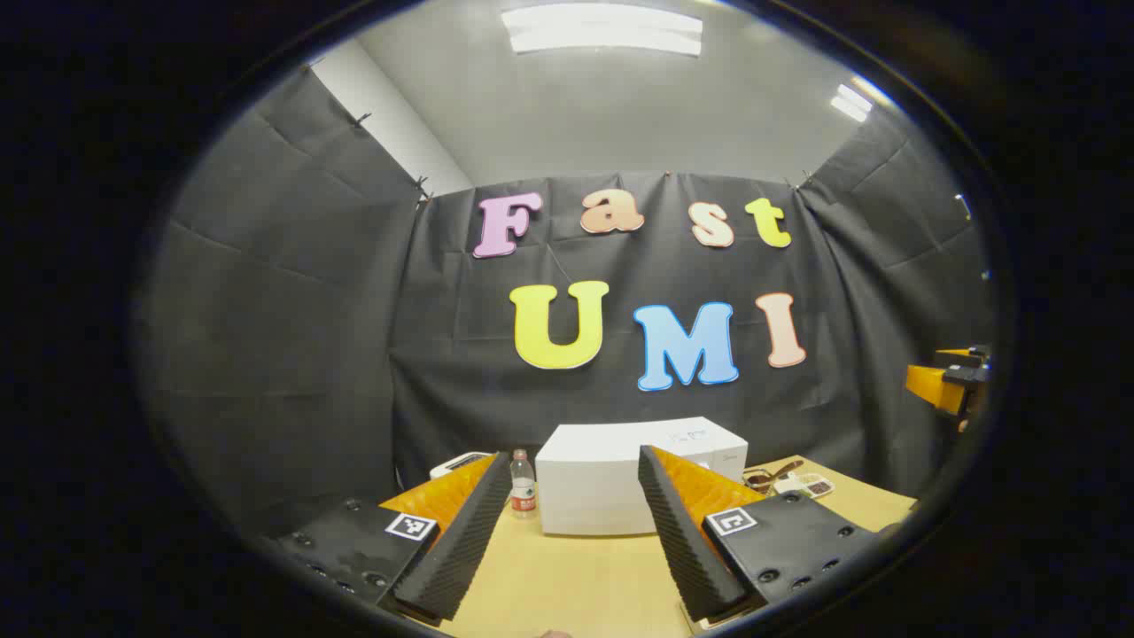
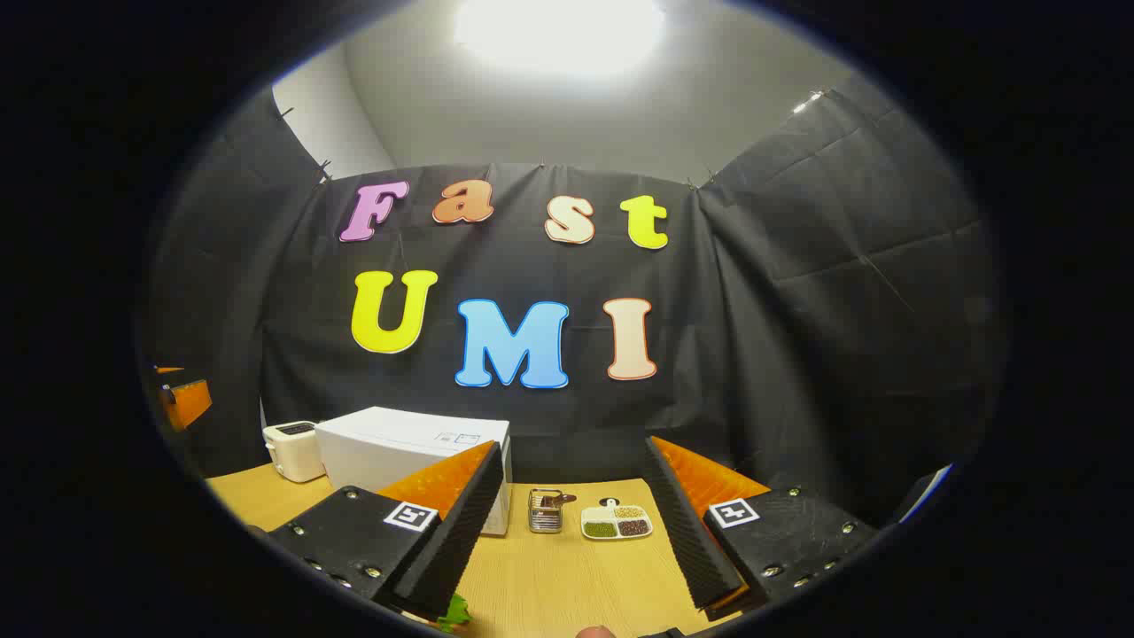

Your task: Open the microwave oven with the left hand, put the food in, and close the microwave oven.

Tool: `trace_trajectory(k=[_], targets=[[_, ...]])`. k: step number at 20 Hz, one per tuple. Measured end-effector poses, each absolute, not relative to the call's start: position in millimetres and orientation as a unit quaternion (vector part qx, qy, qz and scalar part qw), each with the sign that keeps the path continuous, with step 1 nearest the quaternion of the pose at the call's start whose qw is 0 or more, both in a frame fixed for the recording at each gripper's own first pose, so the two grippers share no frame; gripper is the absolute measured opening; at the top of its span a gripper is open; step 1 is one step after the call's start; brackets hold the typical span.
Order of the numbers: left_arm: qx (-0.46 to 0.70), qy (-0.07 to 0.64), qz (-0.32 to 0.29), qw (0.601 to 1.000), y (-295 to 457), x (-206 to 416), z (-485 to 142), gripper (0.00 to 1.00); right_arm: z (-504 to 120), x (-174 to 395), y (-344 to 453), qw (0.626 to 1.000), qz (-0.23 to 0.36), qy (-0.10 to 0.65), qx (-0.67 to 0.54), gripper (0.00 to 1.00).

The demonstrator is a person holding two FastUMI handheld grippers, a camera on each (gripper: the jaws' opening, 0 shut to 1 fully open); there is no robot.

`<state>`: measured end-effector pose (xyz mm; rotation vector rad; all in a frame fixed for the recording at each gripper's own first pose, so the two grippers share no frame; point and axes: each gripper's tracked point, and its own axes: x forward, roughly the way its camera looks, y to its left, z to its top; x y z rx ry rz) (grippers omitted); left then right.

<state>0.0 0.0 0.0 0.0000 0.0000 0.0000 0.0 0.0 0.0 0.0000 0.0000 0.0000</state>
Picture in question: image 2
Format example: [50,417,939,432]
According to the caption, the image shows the metal wire utensil holder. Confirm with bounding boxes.
[528,487,568,535]

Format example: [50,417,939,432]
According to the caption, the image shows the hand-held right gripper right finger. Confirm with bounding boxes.
[642,434,878,621]

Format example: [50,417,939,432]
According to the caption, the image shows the ceiling light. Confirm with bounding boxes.
[454,0,665,76]

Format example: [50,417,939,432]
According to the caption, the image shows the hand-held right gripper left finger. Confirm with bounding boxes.
[266,440,506,623]

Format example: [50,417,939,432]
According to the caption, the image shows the green toy vegetable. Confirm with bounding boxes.
[436,592,472,634]

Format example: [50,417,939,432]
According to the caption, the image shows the white microwave oven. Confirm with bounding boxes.
[315,406,513,537]

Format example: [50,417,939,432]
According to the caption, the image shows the white divided dish of beans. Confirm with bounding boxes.
[580,498,654,541]

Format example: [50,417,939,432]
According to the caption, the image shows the white panel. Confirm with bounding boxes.
[895,463,956,524]

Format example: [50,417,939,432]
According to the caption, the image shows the white toaster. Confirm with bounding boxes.
[262,420,327,484]

